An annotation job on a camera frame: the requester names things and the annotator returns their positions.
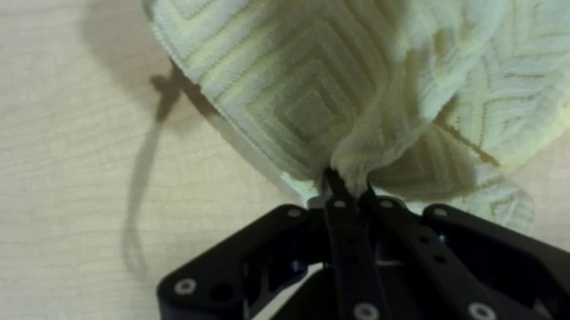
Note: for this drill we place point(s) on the yellow towel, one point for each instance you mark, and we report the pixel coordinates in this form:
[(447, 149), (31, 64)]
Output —
[(424, 99)]

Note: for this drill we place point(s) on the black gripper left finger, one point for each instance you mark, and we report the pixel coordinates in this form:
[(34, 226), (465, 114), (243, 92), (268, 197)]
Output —
[(325, 247)]

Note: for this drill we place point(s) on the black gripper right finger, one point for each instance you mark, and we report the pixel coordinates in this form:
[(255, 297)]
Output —
[(476, 268)]

